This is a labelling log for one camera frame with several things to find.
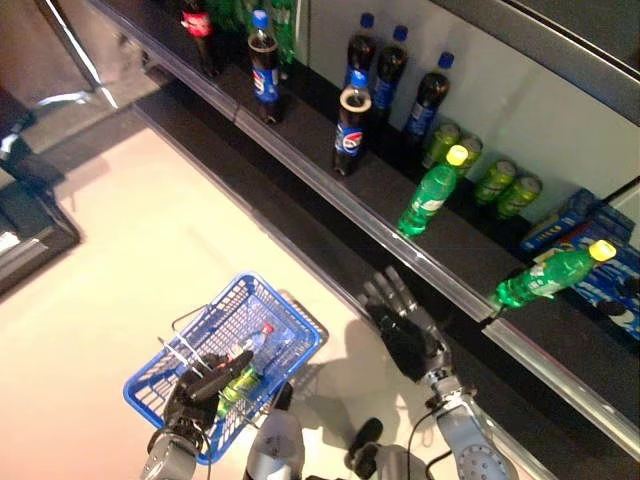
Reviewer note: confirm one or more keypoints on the glossy brown end panel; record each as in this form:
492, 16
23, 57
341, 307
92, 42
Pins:
50, 40

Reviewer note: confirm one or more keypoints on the clear water bottle red label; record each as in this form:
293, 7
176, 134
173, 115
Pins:
252, 345

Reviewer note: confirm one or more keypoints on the upright blue Oreo box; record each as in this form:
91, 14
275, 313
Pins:
555, 227

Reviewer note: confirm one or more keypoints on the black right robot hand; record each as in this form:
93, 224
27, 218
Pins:
410, 345

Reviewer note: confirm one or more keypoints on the blue plastic shopping basket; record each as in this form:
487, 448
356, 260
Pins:
295, 312

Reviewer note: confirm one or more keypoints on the green Sprite bottle yellow cap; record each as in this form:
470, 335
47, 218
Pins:
545, 280
285, 30
427, 200

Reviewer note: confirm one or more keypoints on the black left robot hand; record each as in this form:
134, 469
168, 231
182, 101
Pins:
200, 395

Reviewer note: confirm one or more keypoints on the Coca-Cola bottle red cap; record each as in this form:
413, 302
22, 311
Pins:
197, 25

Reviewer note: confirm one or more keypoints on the black low shelf unit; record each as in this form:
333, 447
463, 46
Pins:
30, 210

